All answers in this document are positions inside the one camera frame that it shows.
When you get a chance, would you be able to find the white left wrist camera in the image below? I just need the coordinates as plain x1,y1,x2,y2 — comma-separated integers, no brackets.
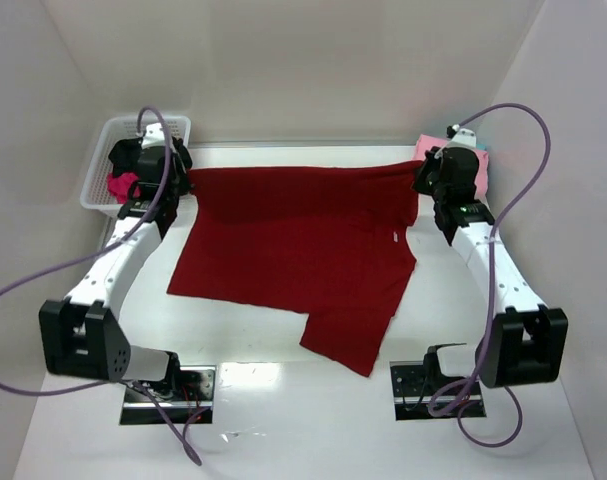
141,122,172,150

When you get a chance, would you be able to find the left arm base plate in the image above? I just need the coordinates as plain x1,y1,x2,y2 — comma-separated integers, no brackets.
119,365,217,426

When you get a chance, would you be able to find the white plastic basket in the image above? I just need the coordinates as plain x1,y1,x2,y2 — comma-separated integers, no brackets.
79,112,191,218

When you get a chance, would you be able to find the folded pink t shirt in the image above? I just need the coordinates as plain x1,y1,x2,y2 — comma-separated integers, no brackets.
412,134,489,200

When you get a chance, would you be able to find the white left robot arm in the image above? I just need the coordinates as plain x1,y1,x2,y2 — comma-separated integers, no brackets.
39,138,192,390

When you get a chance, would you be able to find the dark red t shirt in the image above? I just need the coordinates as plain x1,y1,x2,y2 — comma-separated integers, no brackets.
168,161,419,377

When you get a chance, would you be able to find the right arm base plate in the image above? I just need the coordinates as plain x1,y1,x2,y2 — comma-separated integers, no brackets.
390,361,486,421

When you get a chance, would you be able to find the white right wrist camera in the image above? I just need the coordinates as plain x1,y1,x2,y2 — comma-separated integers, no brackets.
434,124,477,158

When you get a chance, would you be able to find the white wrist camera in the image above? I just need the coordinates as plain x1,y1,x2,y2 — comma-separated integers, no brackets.
434,124,477,158
141,122,172,150

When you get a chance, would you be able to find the magenta t shirt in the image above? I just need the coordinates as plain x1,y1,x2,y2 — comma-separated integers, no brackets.
106,172,138,204

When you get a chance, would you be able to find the black t shirt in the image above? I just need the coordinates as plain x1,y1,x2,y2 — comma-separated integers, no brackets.
108,138,141,177

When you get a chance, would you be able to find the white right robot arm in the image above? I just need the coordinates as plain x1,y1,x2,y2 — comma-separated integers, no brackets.
414,146,568,388

